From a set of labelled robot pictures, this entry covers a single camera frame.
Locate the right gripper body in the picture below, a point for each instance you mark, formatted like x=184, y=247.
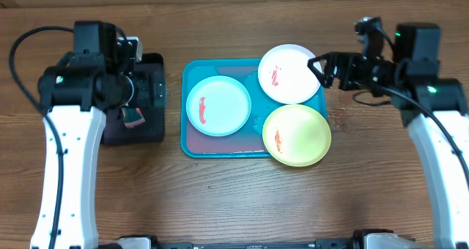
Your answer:
x=355, y=71

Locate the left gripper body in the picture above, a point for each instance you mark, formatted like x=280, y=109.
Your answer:
x=146, y=89

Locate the pink green sponge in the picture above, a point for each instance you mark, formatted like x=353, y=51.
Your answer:
x=132, y=117

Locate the white plate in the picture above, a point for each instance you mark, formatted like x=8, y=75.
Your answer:
x=284, y=75

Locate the yellow plate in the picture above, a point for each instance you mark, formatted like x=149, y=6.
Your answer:
x=296, y=135

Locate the light blue plate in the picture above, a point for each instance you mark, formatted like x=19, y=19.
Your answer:
x=218, y=106

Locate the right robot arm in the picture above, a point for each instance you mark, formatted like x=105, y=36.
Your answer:
x=433, y=109

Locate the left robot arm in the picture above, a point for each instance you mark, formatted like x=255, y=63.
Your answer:
x=108, y=91

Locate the black rectangular tray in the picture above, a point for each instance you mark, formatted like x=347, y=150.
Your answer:
x=153, y=130

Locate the teal plastic tray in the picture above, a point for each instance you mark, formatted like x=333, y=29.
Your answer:
x=247, y=141

